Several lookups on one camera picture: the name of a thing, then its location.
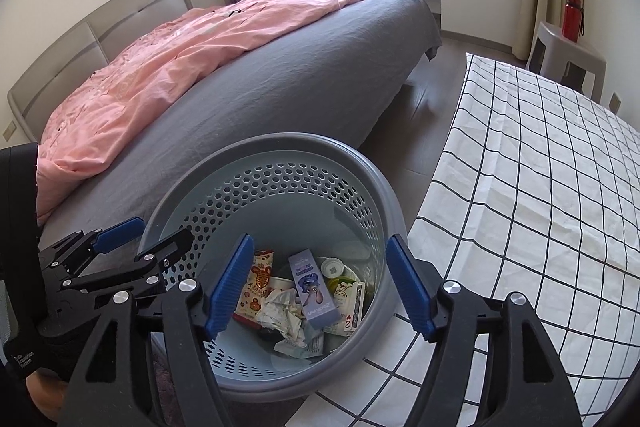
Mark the bed with grey sheet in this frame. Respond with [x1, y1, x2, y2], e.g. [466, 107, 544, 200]
[40, 0, 443, 258]

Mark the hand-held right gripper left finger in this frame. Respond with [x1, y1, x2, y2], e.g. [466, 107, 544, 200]
[60, 233, 256, 427]

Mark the red patterned snack wrapper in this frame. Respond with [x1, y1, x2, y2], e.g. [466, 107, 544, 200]
[235, 249, 276, 325]

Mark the grey perforated wastebasket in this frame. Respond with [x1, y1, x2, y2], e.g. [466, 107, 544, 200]
[137, 133, 408, 405]

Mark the green and white medicine box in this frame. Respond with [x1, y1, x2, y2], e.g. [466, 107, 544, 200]
[324, 279, 367, 337]

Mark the lined paper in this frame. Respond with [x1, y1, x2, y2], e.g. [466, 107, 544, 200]
[255, 288, 307, 348]

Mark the white round lid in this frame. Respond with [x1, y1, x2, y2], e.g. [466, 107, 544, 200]
[320, 257, 346, 279]

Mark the grey plastic stool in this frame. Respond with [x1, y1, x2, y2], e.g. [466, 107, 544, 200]
[525, 22, 608, 102]

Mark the white black checked tablecloth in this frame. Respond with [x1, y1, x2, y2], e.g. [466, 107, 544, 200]
[285, 53, 640, 427]

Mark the red water bottle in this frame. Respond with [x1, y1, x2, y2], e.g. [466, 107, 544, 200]
[561, 0, 585, 42]

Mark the grey headboard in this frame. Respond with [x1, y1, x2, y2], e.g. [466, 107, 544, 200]
[7, 0, 193, 142]

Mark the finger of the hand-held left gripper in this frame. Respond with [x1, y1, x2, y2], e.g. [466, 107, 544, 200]
[60, 227, 195, 295]
[40, 217, 146, 268]

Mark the person's left hand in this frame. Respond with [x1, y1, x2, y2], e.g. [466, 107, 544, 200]
[25, 368, 68, 408]

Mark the purple cardboard box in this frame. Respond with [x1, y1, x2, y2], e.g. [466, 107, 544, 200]
[287, 248, 337, 330]

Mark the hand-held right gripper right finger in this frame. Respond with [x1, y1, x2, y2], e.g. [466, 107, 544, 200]
[385, 233, 585, 427]

